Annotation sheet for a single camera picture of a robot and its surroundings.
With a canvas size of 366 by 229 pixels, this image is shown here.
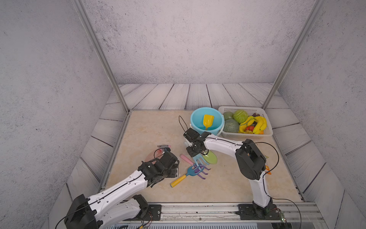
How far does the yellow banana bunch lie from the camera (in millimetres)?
975

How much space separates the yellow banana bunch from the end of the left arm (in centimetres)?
60

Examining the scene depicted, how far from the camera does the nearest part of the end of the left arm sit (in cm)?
55
